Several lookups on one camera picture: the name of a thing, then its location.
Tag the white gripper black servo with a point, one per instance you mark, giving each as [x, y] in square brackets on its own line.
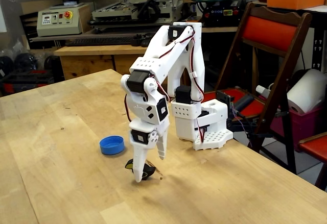
[140, 138]

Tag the black wooden bird toy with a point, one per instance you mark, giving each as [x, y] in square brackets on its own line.
[149, 171]

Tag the white robot arm with base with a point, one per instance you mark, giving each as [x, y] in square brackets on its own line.
[163, 63]

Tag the blue round shallow box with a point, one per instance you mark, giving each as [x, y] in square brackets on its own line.
[112, 150]

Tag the beige control box red button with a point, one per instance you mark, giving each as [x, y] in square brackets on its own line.
[51, 28]

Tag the black table clamp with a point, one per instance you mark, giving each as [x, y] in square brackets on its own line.
[237, 125]

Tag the black controller board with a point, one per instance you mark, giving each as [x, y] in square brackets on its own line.
[224, 97]

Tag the black cylinder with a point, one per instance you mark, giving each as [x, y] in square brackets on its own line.
[244, 102]

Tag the black handheld gadget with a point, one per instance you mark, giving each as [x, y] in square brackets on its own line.
[140, 40]

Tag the wooden cabinet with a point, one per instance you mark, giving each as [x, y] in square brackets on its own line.
[71, 65]

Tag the black keyboard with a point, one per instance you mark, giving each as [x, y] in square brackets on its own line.
[99, 41]

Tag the black filament spool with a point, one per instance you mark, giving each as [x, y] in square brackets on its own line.
[51, 62]
[25, 62]
[5, 64]

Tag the orange small book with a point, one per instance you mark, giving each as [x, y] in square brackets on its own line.
[196, 19]

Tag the red black crate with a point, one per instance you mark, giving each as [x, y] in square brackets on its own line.
[25, 81]

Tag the wooden workbench plank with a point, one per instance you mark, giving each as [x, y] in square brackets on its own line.
[224, 29]

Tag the magenta plastic bin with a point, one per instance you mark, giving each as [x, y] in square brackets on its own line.
[304, 127]

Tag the black scroll saw machine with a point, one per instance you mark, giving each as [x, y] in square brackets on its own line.
[219, 12]

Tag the red seat wooden chair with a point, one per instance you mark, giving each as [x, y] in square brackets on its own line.
[315, 146]

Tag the white paper towel roll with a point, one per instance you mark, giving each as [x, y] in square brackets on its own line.
[306, 91]

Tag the wooden folding chair red cushions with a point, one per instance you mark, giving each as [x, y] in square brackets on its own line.
[268, 31]

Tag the white panel with hooks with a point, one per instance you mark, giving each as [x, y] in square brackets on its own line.
[316, 55]

